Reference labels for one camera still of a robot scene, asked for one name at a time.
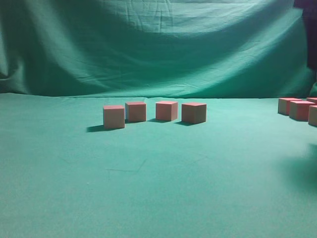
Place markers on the placed pink cube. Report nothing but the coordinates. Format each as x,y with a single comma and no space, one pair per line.
114,117
135,111
166,110
193,112

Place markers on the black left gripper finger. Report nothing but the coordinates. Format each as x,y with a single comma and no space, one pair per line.
309,15

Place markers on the green cloth backdrop and cover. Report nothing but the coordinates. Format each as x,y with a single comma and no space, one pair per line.
247,172

